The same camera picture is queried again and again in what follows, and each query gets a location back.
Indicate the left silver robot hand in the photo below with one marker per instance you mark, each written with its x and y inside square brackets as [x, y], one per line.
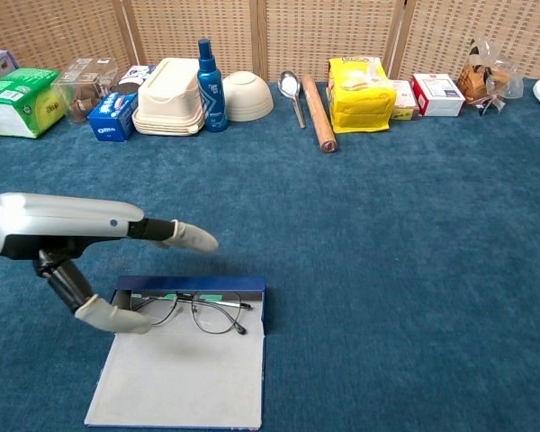
[49, 220]

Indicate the thin-framed eyeglasses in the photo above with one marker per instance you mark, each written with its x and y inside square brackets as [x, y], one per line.
[213, 315]

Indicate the blue grey glasses case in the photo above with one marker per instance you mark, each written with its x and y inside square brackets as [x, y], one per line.
[184, 378]

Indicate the blue Oreo cookie box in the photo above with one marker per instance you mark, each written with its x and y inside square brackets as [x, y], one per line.
[112, 117]

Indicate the green tissue pack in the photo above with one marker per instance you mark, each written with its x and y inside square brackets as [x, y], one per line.
[18, 99]

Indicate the clear plastic cookie box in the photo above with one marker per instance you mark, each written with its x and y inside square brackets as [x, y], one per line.
[85, 90]

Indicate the beige lidded lunch box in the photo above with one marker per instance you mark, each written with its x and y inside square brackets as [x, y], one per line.
[171, 99]

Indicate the blue spray bottle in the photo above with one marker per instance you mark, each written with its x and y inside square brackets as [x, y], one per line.
[211, 94]

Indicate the beige upturned bowl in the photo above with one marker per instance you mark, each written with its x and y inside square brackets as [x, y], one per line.
[247, 96]

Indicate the metal spoon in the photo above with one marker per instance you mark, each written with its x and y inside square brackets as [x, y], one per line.
[289, 83]

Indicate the wooden rolling pin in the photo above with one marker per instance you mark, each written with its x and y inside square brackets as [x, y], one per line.
[317, 112]

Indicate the yellow biscuit pack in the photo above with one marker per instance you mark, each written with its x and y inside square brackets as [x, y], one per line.
[360, 108]

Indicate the wicker folding screen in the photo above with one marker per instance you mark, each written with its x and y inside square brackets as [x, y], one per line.
[324, 31]

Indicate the blue carpet table cover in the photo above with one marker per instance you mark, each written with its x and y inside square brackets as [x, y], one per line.
[387, 270]

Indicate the white red box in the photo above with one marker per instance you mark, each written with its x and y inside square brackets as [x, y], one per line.
[436, 96]

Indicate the clear bag of pastries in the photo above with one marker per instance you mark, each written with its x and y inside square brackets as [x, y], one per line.
[477, 81]

